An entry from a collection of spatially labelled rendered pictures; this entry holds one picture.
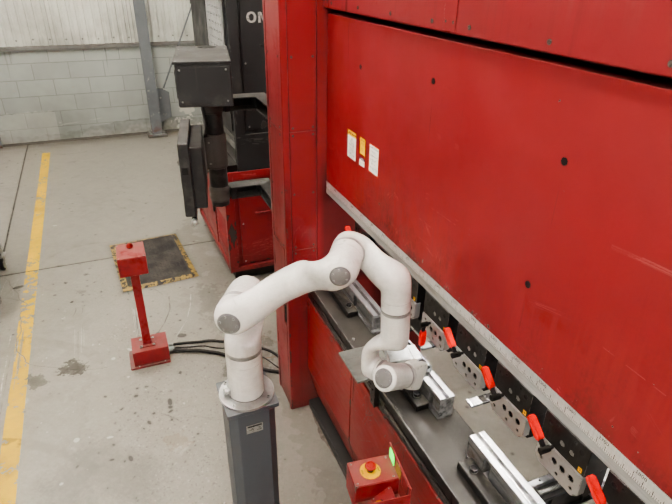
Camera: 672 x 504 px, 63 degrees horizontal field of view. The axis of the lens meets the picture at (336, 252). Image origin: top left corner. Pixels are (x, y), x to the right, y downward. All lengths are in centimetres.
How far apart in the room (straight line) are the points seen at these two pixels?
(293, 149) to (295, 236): 44
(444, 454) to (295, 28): 174
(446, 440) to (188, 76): 179
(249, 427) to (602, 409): 113
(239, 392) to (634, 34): 148
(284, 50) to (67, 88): 653
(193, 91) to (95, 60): 618
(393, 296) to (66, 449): 230
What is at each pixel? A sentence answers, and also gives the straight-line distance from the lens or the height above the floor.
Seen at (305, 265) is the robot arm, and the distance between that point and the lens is 157.
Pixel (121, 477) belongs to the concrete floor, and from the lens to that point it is 318.
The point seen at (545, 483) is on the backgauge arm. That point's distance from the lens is 203.
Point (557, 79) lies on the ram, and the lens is 131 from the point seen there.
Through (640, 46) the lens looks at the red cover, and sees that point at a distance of 115.
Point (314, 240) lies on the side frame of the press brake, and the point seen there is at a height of 109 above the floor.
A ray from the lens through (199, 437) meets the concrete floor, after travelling 326.
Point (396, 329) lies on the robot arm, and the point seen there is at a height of 137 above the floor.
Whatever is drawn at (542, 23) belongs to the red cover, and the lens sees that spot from 132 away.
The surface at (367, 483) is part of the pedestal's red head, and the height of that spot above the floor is 78.
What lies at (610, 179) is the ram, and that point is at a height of 195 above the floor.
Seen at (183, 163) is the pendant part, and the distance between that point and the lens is 260.
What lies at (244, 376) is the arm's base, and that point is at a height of 112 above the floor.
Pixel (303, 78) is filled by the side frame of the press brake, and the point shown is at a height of 188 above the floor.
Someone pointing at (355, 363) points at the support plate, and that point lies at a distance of 208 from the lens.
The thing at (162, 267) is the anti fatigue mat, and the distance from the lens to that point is 486.
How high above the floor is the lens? 232
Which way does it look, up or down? 28 degrees down
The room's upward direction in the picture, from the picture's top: 1 degrees clockwise
